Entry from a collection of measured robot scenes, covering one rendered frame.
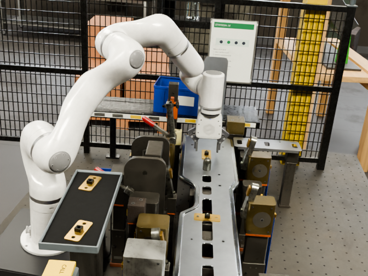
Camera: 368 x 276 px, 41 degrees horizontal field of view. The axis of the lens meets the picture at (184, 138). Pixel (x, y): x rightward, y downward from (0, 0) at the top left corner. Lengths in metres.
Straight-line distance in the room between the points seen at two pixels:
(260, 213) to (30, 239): 0.80
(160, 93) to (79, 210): 1.10
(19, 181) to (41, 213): 2.22
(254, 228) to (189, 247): 0.29
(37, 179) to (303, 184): 1.37
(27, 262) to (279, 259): 0.92
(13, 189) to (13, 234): 1.96
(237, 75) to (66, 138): 1.15
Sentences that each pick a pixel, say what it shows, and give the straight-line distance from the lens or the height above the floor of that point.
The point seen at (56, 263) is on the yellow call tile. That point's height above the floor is 1.16.
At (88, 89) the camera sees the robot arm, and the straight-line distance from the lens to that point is 1.55.
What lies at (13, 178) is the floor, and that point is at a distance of 3.94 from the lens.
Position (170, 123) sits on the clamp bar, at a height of 1.13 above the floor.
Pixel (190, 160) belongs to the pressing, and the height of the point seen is 1.00.
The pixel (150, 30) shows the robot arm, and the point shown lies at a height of 1.53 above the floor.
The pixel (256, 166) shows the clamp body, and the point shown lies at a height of 1.01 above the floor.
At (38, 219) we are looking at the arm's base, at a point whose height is 0.93.
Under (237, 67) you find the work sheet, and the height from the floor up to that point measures 1.23.
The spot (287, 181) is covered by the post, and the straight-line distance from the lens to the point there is 2.22.
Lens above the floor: 1.85
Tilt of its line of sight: 24 degrees down
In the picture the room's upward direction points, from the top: 4 degrees clockwise
